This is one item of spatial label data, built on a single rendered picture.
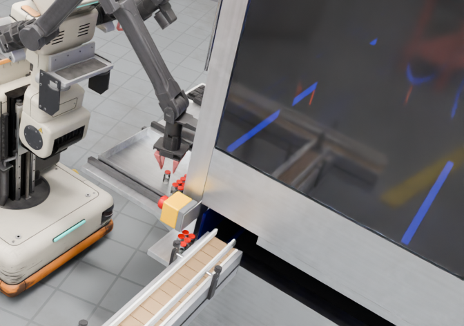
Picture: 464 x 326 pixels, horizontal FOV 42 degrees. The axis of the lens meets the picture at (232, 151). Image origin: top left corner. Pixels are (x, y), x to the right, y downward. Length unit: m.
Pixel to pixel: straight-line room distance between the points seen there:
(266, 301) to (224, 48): 0.75
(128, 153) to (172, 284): 0.65
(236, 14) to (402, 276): 0.75
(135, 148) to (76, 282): 0.91
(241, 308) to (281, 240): 0.32
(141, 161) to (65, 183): 0.89
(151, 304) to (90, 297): 1.25
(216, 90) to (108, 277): 1.52
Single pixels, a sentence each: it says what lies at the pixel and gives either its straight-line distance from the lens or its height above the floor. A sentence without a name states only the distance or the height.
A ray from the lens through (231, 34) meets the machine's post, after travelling 1.48.
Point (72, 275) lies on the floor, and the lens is 2.88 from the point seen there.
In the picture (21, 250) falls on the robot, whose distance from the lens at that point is 2.59.
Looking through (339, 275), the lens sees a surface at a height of 1.04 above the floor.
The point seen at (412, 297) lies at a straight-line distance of 1.58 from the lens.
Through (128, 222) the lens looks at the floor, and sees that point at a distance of 3.15.
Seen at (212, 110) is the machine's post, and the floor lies 1.31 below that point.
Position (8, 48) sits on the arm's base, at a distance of 2.10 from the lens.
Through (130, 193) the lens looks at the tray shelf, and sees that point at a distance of 1.94.
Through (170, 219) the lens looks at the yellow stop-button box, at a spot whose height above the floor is 0.98.
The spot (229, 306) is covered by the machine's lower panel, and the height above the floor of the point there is 0.71.
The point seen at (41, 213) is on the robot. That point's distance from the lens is 2.75.
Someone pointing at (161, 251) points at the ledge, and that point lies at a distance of 1.76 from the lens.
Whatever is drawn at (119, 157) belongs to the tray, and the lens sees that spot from 2.08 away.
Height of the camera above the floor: 2.10
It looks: 33 degrees down
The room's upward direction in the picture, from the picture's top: 14 degrees clockwise
